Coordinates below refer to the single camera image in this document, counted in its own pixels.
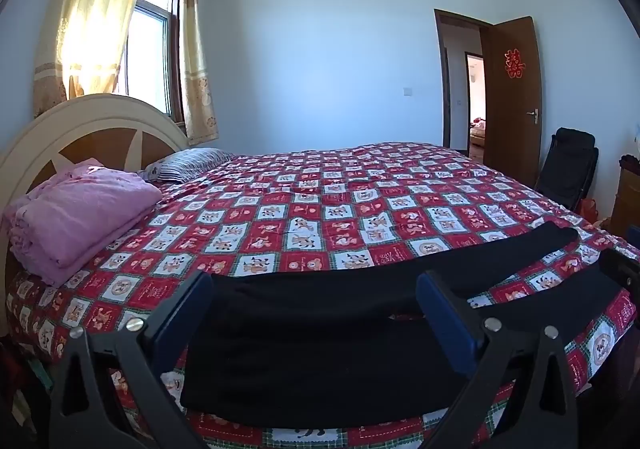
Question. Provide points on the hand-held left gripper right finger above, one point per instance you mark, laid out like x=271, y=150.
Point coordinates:
x=445, y=321

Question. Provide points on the window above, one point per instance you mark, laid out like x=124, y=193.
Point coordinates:
x=145, y=54

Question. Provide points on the wooden cabinet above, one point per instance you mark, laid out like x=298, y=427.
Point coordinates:
x=627, y=201

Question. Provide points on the striped pillow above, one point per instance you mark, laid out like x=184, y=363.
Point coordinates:
x=190, y=161

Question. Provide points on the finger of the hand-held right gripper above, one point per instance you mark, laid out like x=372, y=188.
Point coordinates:
x=622, y=269

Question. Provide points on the wide yellow patterned curtain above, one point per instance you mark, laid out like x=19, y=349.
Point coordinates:
x=90, y=4

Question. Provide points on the brown wooden door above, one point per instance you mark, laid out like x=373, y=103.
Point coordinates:
x=510, y=129

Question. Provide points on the black pants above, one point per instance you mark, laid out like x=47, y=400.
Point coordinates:
x=310, y=329

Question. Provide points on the red bag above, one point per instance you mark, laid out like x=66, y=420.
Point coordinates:
x=589, y=211

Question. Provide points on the cream and wood headboard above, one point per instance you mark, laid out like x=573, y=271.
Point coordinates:
x=30, y=139

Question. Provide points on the red paper door decoration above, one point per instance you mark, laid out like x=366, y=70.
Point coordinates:
x=514, y=63

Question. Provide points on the brown door frame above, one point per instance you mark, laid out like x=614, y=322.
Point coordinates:
x=442, y=79

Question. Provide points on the black folding chair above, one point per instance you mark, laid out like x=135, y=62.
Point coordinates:
x=565, y=169

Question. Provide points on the red printed patchwork blanket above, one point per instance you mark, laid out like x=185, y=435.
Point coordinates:
x=300, y=209

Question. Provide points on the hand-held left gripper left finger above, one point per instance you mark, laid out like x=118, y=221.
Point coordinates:
x=184, y=316

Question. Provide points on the folded pink blanket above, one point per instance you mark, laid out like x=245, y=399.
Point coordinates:
x=85, y=209

